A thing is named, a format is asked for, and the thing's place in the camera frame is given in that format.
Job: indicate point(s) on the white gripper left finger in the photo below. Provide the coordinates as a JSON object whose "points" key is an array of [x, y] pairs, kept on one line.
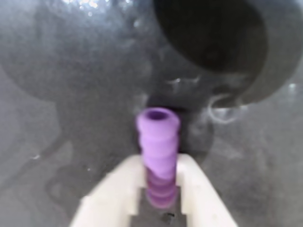
{"points": [[111, 189]]}

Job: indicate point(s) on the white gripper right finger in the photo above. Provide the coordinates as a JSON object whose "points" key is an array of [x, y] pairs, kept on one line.
{"points": [[201, 194]]}

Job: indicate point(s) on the purple ribbed pen grip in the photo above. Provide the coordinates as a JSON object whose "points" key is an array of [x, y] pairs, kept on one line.
{"points": [[158, 146]]}

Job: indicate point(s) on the green steel cup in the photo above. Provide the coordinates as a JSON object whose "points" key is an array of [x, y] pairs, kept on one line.
{"points": [[272, 47]]}

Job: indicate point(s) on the black table mat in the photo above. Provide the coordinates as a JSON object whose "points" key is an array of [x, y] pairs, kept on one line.
{"points": [[59, 94]]}

